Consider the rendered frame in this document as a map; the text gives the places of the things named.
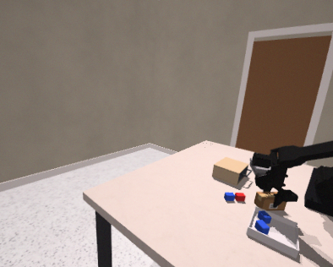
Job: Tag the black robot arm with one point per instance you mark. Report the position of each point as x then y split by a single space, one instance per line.
292 155

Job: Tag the red block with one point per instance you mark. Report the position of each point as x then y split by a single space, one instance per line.
240 197

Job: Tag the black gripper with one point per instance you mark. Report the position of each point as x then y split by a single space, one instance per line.
285 195

